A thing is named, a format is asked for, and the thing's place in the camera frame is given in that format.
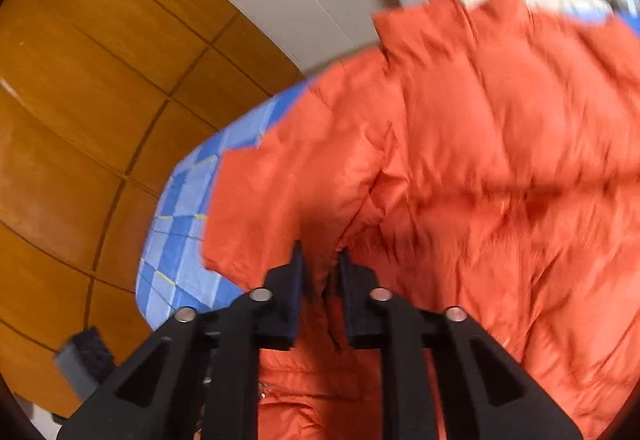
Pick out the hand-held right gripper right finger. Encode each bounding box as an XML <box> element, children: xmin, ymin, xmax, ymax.
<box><xmin>338</xmin><ymin>251</ymin><xmax>585</xmax><ymax>440</ymax></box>

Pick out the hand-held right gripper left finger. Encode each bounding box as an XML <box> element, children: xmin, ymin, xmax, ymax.
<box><xmin>56</xmin><ymin>240</ymin><xmax>307</xmax><ymax>440</ymax></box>

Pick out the orange puffer jacket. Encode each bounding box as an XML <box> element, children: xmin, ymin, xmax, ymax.
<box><xmin>200</xmin><ymin>0</ymin><xmax>640</xmax><ymax>440</ymax></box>

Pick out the blue plaid bed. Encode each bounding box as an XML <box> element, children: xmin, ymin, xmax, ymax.
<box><xmin>135</xmin><ymin>4</ymin><xmax>640</xmax><ymax>337</ymax></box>

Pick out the grey slipper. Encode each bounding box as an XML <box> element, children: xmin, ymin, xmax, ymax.
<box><xmin>54</xmin><ymin>327</ymin><xmax>117</xmax><ymax>422</ymax></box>

